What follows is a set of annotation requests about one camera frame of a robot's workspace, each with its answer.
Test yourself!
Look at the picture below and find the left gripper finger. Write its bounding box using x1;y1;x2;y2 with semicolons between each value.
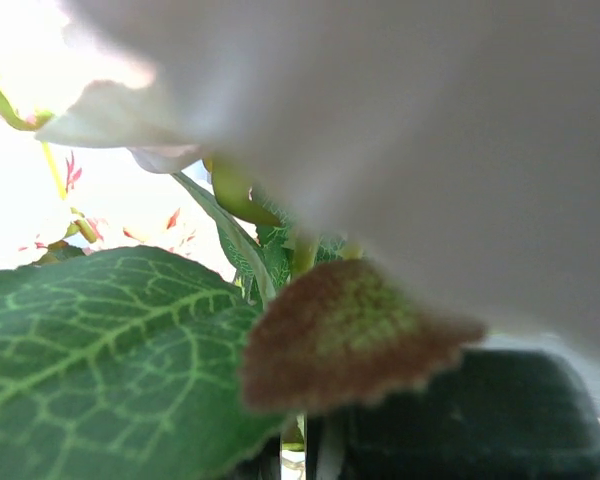
304;349;600;480

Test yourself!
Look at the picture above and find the pale pink rose stem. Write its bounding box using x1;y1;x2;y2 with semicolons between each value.
0;0;600;480

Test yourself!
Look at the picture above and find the pink peony flower stem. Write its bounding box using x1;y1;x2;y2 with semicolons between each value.
0;54;201;274

